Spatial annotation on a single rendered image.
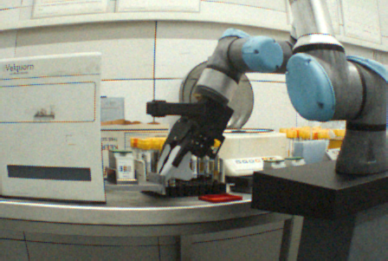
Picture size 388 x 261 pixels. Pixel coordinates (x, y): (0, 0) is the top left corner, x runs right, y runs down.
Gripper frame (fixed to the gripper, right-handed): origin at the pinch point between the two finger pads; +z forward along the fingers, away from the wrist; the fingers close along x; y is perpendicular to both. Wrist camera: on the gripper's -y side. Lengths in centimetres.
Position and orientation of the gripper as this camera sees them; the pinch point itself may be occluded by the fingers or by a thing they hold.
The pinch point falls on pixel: (158, 179)
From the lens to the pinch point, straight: 140.8
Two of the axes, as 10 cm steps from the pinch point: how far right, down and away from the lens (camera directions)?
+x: -4.7, -0.2, 8.8
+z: -4.4, 8.7, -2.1
